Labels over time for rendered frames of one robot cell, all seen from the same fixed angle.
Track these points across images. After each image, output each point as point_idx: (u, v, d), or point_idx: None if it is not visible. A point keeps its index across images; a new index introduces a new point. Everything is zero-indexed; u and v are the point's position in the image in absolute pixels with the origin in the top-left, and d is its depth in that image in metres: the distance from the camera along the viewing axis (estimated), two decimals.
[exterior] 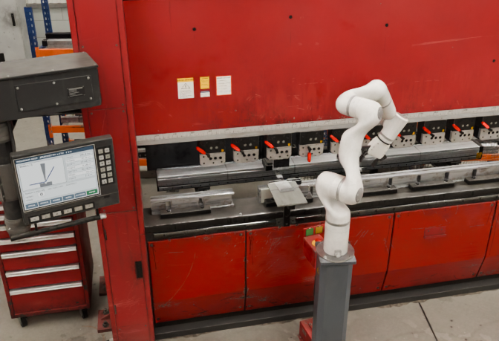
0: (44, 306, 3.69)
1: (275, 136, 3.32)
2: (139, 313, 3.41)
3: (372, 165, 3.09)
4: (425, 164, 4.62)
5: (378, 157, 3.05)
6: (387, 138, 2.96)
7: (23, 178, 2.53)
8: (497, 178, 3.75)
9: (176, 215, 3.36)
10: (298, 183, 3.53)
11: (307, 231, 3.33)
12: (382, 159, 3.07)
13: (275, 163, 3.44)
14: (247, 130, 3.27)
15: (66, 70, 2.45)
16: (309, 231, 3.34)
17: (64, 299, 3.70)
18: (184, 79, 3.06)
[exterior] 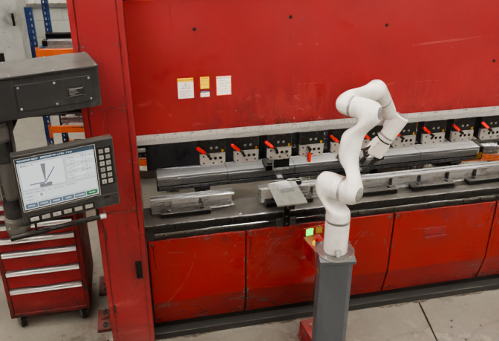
0: (44, 306, 3.69)
1: (275, 136, 3.32)
2: (139, 313, 3.41)
3: (369, 165, 3.09)
4: (425, 164, 4.62)
5: (378, 157, 3.05)
6: (387, 138, 2.96)
7: (23, 178, 2.53)
8: (497, 178, 3.75)
9: (176, 215, 3.36)
10: (298, 183, 3.53)
11: (307, 231, 3.33)
12: (379, 159, 3.07)
13: (275, 163, 3.44)
14: (247, 130, 3.27)
15: (66, 70, 2.45)
16: (309, 231, 3.34)
17: (64, 299, 3.70)
18: (184, 79, 3.06)
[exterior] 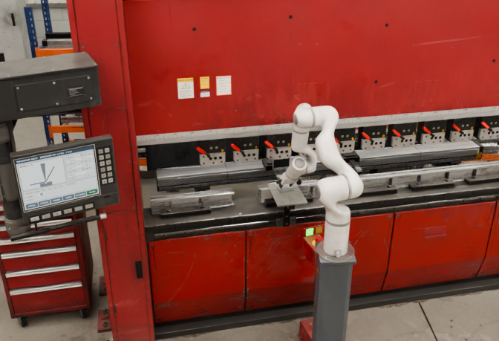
0: (44, 306, 3.69)
1: (275, 136, 3.32)
2: (139, 313, 3.41)
3: (289, 184, 3.43)
4: (425, 164, 4.62)
5: (292, 183, 3.36)
6: (292, 179, 3.23)
7: (23, 178, 2.53)
8: (497, 178, 3.75)
9: (176, 215, 3.36)
10: (298, 183, 3.53)
11: (307, 231, 3.33)
12: None
13: (275, 163, 3.44)
14: (247, 130, 3.27)
15: (66, 70, 2.45)
16: (309, 231, 3.34)
17: (64, 299, 3.70)
18: (184, 79, 3.06)
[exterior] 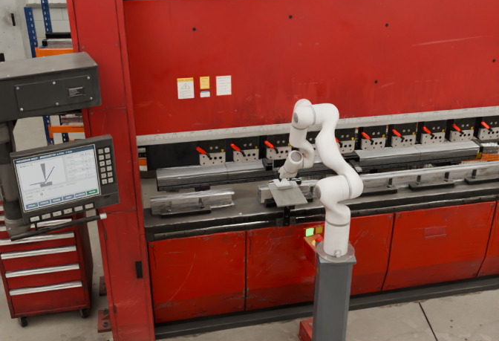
0: (44, 306, 3.69)
1: (275, 136, 3.32)
2: (139, 313, 3.41)
3: (289, 178, 3.42)
4: (425, 164, 4.62)
5: (292, 177, 3.35)
6: (289, 172, 3.22)
7: (23, 178, 2.53)
8: (497, 178, 3.75)
9: (176, 215, 3.36)
10: (298, 183, 3.53)
11: (307, 231, 3.33)
12: None
13: (275, 163, 3.44)
14: (247, 130, 3.27)
15: (66, 70, 2.45)
16: (309, 231, 3.34)
17: (64, 299, 3.70)
18: (184, 79, 3.06)
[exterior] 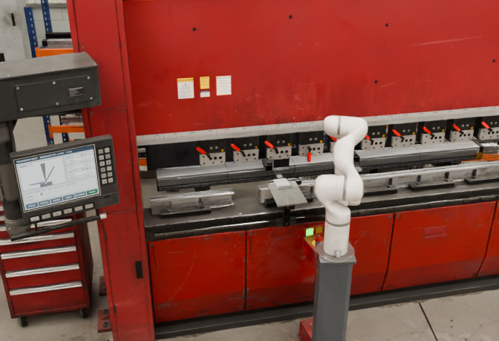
0: (44, 306, 3.69)
1: (275, 136, 3.32)
2: (139, 313, 3.41)
3: None
4: (425, 164, 4.62)
5: None
6: None
7: (23, 178, 2.53)
8: (497, 178, 3.75)
9: (176, 215, 3.36)
10: (298, 183, 3.53)
11: (307, 231, 3.33)
12: None
13: (275, 163, 3.44)
14: (247, 130, 3.27)
15: (66, 70, 2.45)
16: (309, 231, 3.34)
17: (64, 299, 3.70)
18: (184, 79, 3.06)
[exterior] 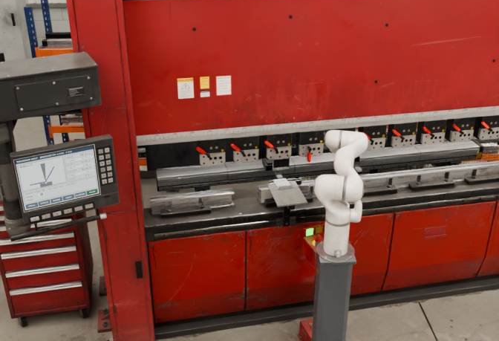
0: (44, 306, 3.69)
1: (275, 136, 3.32)
2: (139, 313, 3.41)
3: None
4: (425, 164, 4.62)
5: None
6: None
7: (23, 178, 2.53)
8: (497, 178, 3.75)
9: (176, 215, 3.36)
10: (298, 183, 3.53)
11: (307, 231, 3.33)
12: None
13: (275, 163, 3.44)
14: (247, 130, 3.27)
15: (66, 70, 2.45)
16: (309, 231, 3.34)
17: (64, 299, 3.70)
18: (184, 79, 3.06)
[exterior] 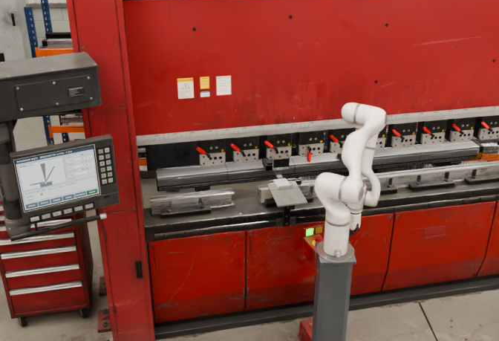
0: (44, 306, 3.69)
1: (275, 136, 3.32)
2: (139, 313, 3.41)
3: (350, 234, 3.10)
4: (425, 164, 4.62)
5: None
6: None
7: (23, 178, 2.53)
8: (497, 178, 3.75)
9: (176, 215, 3.36)
10: (298, 183, 3.53)
11: (307, 231, 3.33)
12: None
13: (275, 163, 3.44)
14: (247, 130, 3.27)
15: (66, 70, 2.45)
16: (309, 231, 3.34)
17: (64, 299, 3.70)
18: (184, 79, 3.06)
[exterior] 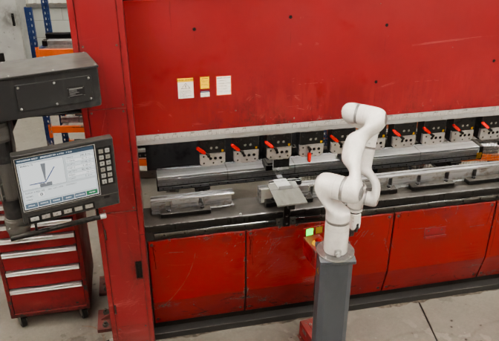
0: (44, 306, 3.69)
1: (275, 136, 3.32)
2: (139, 313, 3.41)
3: (350, 234, 3.10)
4: (425, 164, 4.62)
5: None
6: None
7: (23, 178, 2.53)
8: (497, 178, 3.75)
9: (176, 215, 3.36)
10: (298, 183, 3.53)
11: (307, 231, 3.33)
12: None
13: (275, 163, 3.44)
14: (247, 130, 3.27)
15: (66, 70, 2.45)
16: (309, 231, 3.34)
17: (64, 299, 3.70)
18: (184, 79, 3.06)
